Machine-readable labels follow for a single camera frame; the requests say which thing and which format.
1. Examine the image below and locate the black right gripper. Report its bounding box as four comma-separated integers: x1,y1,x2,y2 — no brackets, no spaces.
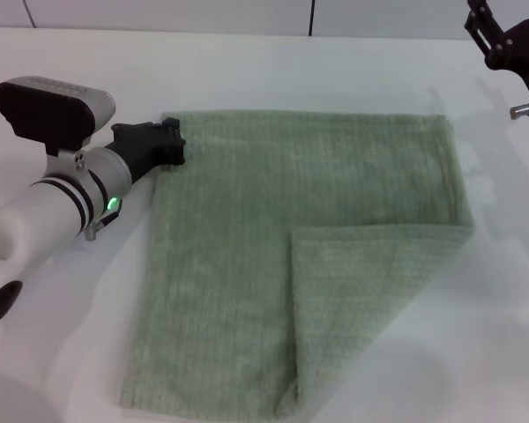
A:
465,0,529,129

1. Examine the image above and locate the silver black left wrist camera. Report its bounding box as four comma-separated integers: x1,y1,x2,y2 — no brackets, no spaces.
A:
0,77,116,159

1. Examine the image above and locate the green terry towel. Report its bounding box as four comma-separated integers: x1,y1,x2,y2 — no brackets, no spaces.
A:
120,109,476,423

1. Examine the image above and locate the right arm connector cable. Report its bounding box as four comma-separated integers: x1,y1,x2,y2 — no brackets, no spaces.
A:
510,99,529,129

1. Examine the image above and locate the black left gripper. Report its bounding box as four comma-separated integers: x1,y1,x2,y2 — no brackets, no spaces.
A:
103,116,189,182

